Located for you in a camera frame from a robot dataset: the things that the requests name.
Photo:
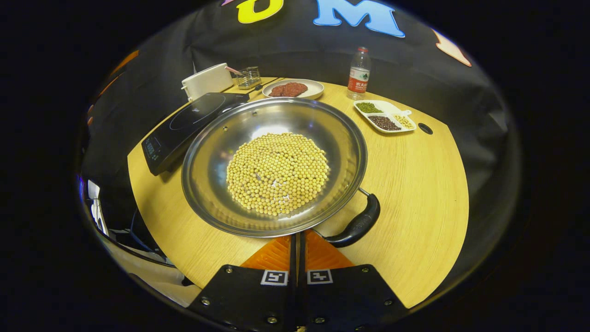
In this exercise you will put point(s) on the pink stick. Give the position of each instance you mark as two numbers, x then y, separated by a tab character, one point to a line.
233	70

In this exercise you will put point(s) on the white toaster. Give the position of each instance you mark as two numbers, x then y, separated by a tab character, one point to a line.
207	80

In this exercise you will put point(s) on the pile of small yellow beans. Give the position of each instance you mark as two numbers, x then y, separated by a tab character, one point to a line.
404	121

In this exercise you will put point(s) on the pile of soybeans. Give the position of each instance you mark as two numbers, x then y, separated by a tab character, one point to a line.
276	173

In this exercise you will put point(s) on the white round plate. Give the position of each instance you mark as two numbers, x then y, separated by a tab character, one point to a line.
315	90

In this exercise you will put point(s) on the clear plastic water bottle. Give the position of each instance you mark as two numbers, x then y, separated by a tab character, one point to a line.
358	74

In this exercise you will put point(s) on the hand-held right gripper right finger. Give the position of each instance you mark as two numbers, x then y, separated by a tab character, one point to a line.
313	304

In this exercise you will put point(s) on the white divided dish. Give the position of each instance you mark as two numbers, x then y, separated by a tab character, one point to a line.
392	113

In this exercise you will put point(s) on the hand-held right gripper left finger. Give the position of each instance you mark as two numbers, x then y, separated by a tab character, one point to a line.
283	304

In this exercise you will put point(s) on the black induction cooktop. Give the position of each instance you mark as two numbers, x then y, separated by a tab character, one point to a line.
184	124

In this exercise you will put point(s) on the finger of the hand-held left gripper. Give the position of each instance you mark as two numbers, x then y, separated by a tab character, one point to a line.
125	62
108	86

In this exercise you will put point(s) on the brown meat patty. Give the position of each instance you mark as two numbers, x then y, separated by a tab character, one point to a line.
297	87
278	90

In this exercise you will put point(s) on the pile of dark beans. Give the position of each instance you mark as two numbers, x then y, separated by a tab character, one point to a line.
384	123

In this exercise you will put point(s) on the pile of green beans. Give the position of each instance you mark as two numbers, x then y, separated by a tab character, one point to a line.
368	108

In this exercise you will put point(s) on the black backdrop cloth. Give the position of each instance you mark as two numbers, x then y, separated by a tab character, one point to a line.
299	55

